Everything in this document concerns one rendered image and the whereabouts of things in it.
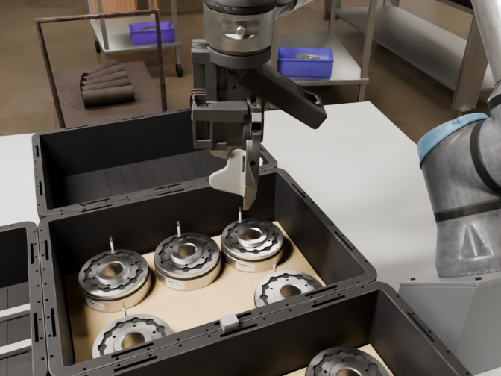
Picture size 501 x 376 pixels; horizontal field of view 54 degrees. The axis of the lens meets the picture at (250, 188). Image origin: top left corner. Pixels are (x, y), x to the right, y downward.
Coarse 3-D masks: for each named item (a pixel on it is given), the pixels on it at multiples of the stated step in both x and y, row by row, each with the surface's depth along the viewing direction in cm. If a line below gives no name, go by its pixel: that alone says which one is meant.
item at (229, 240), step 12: (228, 228) 81; (240, 228) 81; (264, 228) 81; (276, 228) 81; (228, 240) 79; (276, 240) 79; (240, 252) 76; (252, 252) 76; (264, 252) 76; (276, 252) 77
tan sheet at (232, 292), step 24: (216, 240) 83; (288, 240) 83; (288, 264) 78; (72, 288) 74; (168, 288) 74; (216, 288) 74; (240, 288) 74; (72, 312) 70; (96, 312) 70; (120, 312) 70; (144, 312) 70; (168, 312) 70; (192, 312) 70; (216, 312) 70; (240, 312) 70; (72, 336) 66; (96, 336) 66
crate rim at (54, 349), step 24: (168, 192) 78; (192, 192) 79; (48, 216) 72; (72, 216) 72; (48, 240) 68; (336, 240) 68; (48, 264) 63; (360, 264) 63; (48, 288) 60; (336, 288) 60; (48, 312) 57; (264, 312) 57; (48, 336) 54; (168, 336) 54; (192, 336) 54; (48, 360) 51; (96, 360) 51; (120, 360) 51
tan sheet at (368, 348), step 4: (360, 348) 64; (364, 348) 64; (368, 348) 64; (372, 348) 64; (368, 352) 64; (372, 352) 64; (376, 356) 63; (380, 360) 63; (384, 364) 62; (304, 368) 62; (292, 372) 61; (296, 372) 61; (300, 372) 61; (304, 372) 61; (388, 372) 61
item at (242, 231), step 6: (246, 228) 80; (252, 228) 80; (258, 228) 80; (240, 234) 79; (264, 234) 79; (240, 240) 78; (246, 240) 77; (252, 240) 77; (258, 240) 77; (264, 240) 78
